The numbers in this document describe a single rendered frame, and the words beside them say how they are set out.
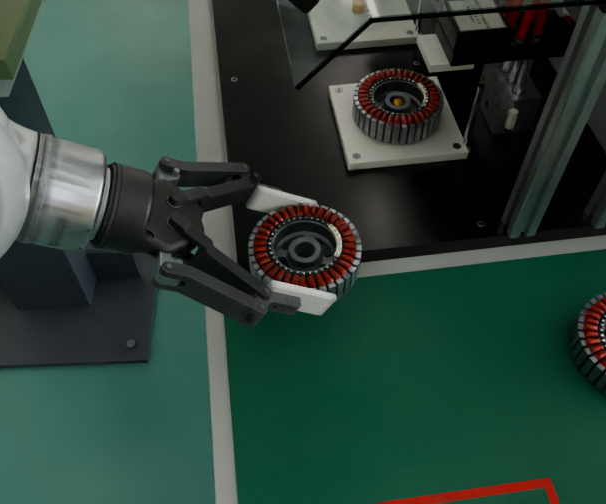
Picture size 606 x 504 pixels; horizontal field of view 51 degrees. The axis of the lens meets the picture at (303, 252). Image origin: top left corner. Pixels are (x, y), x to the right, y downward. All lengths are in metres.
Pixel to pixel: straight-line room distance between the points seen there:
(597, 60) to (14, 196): 0.47
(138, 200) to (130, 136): 1.50
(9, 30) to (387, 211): 0.63
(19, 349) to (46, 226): 1.12
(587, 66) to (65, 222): 0.44
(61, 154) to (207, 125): 0.38
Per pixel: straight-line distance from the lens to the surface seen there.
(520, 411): 0.66
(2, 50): 1.04
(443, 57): 0.79
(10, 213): 0.35
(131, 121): 2.09
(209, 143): 0.86
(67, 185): 0.52
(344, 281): 0.61
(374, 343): 0.67
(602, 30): 0.58
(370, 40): 0.98
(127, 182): 0.54
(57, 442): 1.51
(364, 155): 0.79
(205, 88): 0.95
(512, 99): 0.84
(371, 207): 0.75
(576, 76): 0.61
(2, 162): 0.34
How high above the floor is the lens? 1.33
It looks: 53 degrees down
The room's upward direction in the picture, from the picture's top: straight up
